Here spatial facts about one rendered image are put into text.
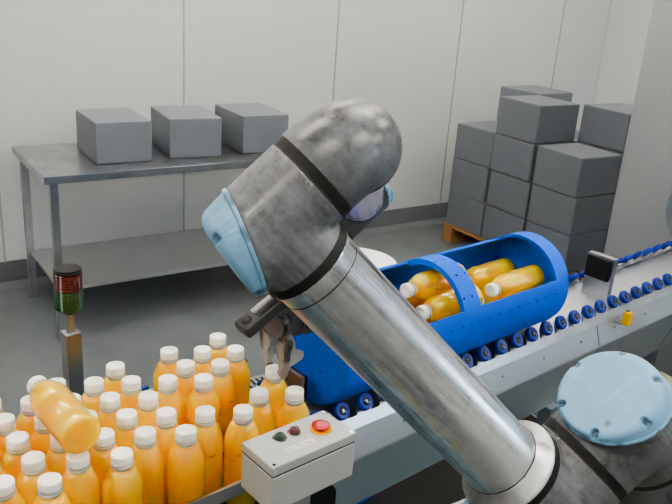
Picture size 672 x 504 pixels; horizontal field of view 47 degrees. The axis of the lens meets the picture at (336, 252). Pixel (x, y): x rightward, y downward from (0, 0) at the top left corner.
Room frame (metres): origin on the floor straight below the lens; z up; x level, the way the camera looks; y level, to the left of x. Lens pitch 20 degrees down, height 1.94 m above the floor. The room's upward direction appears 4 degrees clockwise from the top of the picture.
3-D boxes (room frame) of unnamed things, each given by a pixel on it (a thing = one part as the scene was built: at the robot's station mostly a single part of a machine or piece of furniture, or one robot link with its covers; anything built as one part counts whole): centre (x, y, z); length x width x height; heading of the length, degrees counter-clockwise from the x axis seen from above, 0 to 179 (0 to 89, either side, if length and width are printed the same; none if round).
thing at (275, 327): (1.48, 0.09, 1.26); 0.09 x 0.08 x 0.12; 132
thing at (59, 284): (1.62, 0.61, 1.23); 0.06 x 0.06 x 0.04
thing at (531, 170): (5.50, -1.50, 0.59); 1.20 x 0.80 x 1.19; 35
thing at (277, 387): (1.46, 0.11, 1.02); 0.07 x 0.07 x 0.19
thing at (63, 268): (1.62, 0.61, 1.18); 0.06 x 0.06 x 0.16
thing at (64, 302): (1.62, 0.61, 1.18); 0.06 x 0.06 x 0.05
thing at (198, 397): (1.43, 0.26, 1.00); 0.07 x 0.07 x 0.19
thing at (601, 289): (2.49, -0.91, 1.00); 0.10 x 0.04 x 0.15; 42
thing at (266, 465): (1.25, 0.04, 1.05); 0.20 x 0.10 x 0.10; 132
